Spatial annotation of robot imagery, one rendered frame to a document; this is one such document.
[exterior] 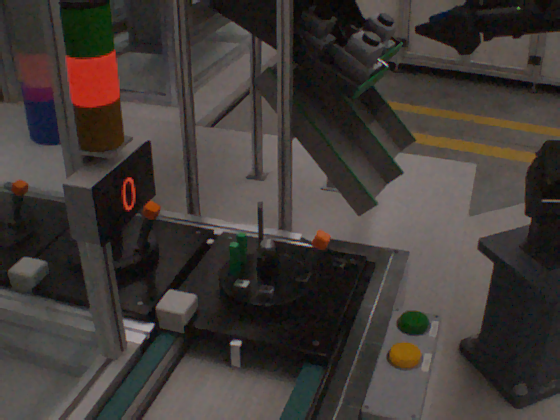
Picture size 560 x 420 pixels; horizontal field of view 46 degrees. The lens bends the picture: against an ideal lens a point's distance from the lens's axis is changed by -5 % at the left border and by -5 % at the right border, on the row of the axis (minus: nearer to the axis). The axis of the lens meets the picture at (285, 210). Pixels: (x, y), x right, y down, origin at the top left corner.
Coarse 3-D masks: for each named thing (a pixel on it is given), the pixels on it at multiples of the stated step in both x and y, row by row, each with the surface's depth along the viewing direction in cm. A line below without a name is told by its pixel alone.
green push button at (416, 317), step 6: (408, 312) 92; (414, 312) 92; (420, 312) 92; (402, 318) 91; (408, 318) 91; (414, 318) 91; (420, 318) 91; (426, 318) 91; (402, 324) 90; (408, 324) 90; (414, 324) 90; (420, 324) 90; (426, 324) 90; (408, 330) 90; (414, 330) 89; (420, 330) 90
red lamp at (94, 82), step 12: (72, 60) 64; (84, 60) 64; (96, 60) 64; (108, 60) 65; (72, 72) 65; (84, 72) 65; (96, 72) 65; (108, 72) 66; (72, 84) 66; (84, 84) 65; (96, 84) 65; (108, 84) 66; (72, 96) 67; (84, 96) 66; (96, 96) 66; (108, 96) 67
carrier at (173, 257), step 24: (120, 240) 103; (168, 240) 108; (192, 240) 108; (120, 264) 99; (144, 264) 101; (168, 264) 103; (192, 264) 105; (120, 288) 97; (144, 288) 97; (168, 288) 98; (144, 312) 92
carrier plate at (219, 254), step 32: (224, 256) 105; (320, 256) 105; (352, 256) 105; (192, 288) 97; (320, 288) 97; (352, 288) 97; (192, 320) 91; (224, 320) 91; (256, 320) 91; (288, 320) 91; (320, 320) 91; (288, 352) 87; (320, 352) 85
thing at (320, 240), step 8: (304, 232) 92; (320, 232) 91; (304, 240) 91; (312, 240) 91; (320, 240) 90; (328, 240) 90; (312, 248) 92; (320, 248) 91; (312, 256) 92; (304, 264) 93; (312, 264) 93; (304, 272) 94
